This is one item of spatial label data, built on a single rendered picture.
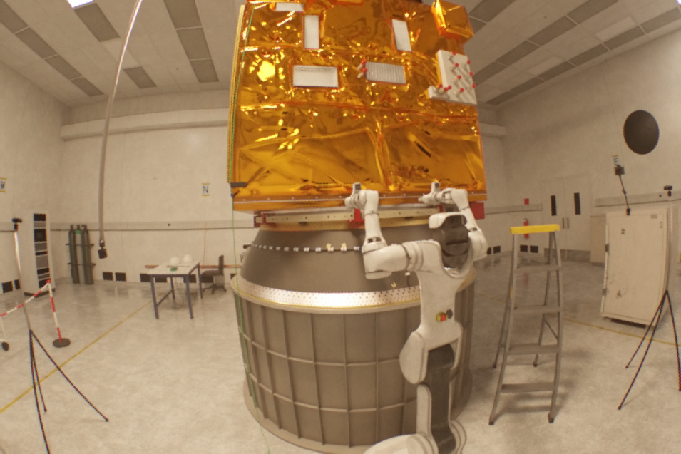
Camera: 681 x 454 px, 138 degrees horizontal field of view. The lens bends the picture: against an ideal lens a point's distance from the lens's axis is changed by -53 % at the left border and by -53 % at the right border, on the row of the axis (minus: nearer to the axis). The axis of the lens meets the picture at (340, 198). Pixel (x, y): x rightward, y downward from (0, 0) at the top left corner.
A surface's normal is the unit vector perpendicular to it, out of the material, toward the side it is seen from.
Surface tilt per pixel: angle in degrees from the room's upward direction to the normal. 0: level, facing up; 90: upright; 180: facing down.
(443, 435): 34
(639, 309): 90
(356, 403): 90
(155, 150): 90
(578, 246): 90
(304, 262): 62
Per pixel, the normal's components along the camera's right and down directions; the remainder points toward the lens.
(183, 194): 0.24, -0.07
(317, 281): -0.25, -0.51
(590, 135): -0.97, 0.03
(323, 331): -0.22, -0.05
